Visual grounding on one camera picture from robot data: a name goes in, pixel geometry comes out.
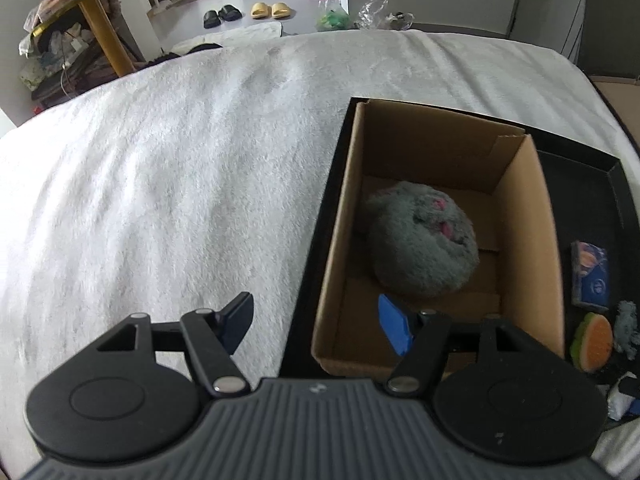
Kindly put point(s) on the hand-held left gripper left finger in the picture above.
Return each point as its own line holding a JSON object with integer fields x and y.
{"x": 239, "y": 321}

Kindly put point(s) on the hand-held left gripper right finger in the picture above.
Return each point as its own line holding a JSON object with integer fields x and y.
{"x": 396, "y": 326}

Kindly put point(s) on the brown cardboard box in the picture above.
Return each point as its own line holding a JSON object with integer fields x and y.
{"x": 525, "y": 240}

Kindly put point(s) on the blue tissue pack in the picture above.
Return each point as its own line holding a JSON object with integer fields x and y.
{"x": 591, "y": 275}

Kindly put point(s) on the black tray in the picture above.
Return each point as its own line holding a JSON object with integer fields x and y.
{"x": 580, "y": 195}

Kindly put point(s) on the watermelon slice soft toy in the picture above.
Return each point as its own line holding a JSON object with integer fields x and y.
{"x": 594, "y": 342}

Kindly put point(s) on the white and black soft item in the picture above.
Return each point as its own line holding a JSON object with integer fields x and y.
{"x": 622, "y": 400}

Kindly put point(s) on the grey plush toy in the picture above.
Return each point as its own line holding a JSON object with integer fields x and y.
{"x": 415, "y": 250}

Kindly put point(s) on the grey fluffy cloth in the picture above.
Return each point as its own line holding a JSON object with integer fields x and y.
{"x": 627, "y": 330}

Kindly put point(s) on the dark clothing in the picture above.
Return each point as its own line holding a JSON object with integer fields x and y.
{"x": 200, "y": 50}

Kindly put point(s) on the black slipper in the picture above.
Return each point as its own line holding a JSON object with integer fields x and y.
{"x": 211, "y": 19}
{"x": 230, "y": 12}

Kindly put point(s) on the yellow slipper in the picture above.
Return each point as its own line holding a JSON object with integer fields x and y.
{"x": 259, "y": 10}
{"x": 280, "y": 10}

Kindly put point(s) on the pile of bags and clutter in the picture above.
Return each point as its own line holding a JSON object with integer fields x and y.
{"x": 60, "y": 65}

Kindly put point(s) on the clear plastic bag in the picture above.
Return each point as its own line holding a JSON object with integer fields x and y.
{"x": 380, "y": 14}

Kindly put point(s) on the wooden table with clutter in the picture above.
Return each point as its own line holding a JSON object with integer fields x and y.
{"x": 107, "y": 35}

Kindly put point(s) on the green plastic bag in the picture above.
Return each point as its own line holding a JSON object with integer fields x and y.
{"x": 332, "y": 17}

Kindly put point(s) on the brown bedside cabinet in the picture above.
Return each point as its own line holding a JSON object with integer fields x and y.
{"x": 617, "y": 87}

